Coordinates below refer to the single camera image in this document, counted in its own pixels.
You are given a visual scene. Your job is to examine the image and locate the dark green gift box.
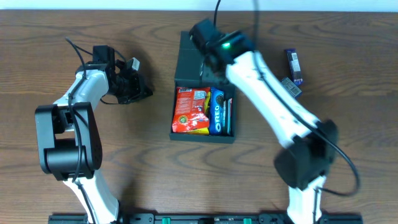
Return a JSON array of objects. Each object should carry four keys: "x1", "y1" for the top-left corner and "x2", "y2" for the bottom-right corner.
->
[{"x1": 169, "y1": 31, "x2": 238, "y2": 144}]

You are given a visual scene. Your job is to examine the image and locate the red green KitKat bar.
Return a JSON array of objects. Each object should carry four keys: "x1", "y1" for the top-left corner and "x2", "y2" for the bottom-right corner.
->
[{"x1": 222, "y1": 98, "x2": 233, "y2": 135}]

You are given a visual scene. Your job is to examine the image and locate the blue Oreo cookie pack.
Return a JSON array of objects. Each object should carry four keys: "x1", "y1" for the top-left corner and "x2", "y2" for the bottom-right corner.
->
[{"x1": 209, "y1": 87, "x2": 224, "y2": 135}]

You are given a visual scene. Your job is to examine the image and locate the red snack bag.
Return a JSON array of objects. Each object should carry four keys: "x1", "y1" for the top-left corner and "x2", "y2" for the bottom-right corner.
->
[{"x1": 172, "y1": 87, "x2": 211, "y2": 134}]

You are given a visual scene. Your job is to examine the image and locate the yellow seed snack bag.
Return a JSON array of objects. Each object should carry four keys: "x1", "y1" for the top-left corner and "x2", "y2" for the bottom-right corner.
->
[{"x1": 187, "y1": 91, "x2": 211, "y2": 136}]

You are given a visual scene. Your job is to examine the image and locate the dark purple chocolate bar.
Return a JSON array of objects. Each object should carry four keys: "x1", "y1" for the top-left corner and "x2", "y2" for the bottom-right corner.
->
[{"x1": 284, "y1": 49, "x2": 303, "y2": 86}]

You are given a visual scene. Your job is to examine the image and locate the small blue snack box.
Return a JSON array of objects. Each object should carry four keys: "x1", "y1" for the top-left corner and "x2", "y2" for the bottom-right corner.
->
[{"x1": 281, "y1": 78, "x2": 302, "y2": 98}]

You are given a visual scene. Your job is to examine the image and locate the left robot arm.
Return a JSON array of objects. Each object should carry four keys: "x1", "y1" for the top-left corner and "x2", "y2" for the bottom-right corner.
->
[{"x1": 35, "y1": 45, "x2": 153, "y2": 223}]

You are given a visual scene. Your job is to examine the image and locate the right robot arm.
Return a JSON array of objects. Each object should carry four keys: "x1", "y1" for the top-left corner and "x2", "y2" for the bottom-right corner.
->
[{"x1": 189, "y1": 19, "x2": 337, "y2": 223}]

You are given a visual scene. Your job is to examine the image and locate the black mounting rail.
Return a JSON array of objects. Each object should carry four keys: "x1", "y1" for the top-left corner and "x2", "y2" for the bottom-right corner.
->
[{"x1": 47, "y1": 212, "x2": 363, "y2": 224}]

